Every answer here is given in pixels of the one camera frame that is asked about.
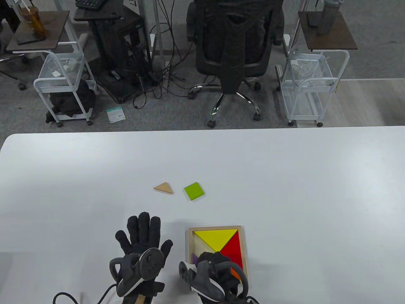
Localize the person's left hand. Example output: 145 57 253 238
109 212 174 298

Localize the person's right hand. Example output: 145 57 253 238
197 252 255 304

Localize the yellow large triangle tangram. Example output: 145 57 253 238
194 230 238 252

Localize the wooden square tray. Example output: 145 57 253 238
189 226 249 285

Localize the red large triangle tangram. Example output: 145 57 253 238
220 233 243 269

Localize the natural wood triangle tangram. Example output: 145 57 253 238
154 182 174 195

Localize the green square tangram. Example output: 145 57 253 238
184 182 205 201

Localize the white packet teal edge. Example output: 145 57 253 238
106 107 126 123

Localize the black bag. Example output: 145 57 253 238
45 79 97 124

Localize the black computer tower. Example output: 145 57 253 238
90 16 152 103

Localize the black chair base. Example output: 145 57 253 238
0 68 28 91

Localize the white desk leg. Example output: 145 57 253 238
153 0 165 62

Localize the black mesh office chair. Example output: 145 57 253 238
186 0 285 129

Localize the brown side table top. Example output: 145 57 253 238
6 10 70 52
297 11 358 51

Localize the dark desk top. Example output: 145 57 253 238
74 6 122 22

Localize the black phone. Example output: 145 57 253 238
16 32 46 45

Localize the black keyboard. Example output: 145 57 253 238
75 0 107 10

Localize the amber drink cup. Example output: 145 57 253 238
19 5 46 40

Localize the grey metal bottle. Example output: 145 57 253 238
317 0 341 35

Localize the black glove cable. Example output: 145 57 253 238
52 283 119 304

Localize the tangle of black cables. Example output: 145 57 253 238
133 0 196 110

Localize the white wire rolling cart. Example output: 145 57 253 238
33 41 98 128
276 47 350 128

